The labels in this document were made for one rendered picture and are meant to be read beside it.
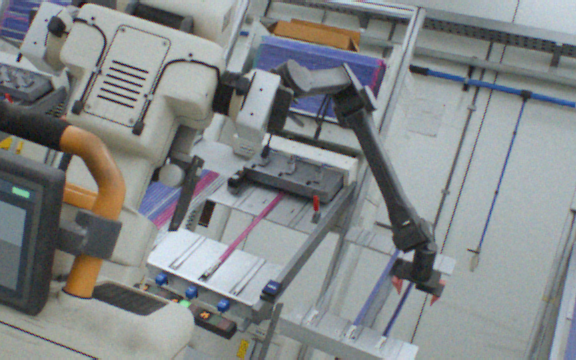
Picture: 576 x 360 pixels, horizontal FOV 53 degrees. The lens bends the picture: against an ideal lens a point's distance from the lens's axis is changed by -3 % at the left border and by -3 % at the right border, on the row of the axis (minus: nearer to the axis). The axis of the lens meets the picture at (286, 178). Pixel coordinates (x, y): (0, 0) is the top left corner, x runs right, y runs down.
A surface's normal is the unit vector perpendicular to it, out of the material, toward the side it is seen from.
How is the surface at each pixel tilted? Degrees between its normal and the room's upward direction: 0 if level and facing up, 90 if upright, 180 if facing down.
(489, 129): 90
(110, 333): 63
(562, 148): 90
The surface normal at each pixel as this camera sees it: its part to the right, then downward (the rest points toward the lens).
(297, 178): 0.00, -0.82
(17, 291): -0.16, 0.32
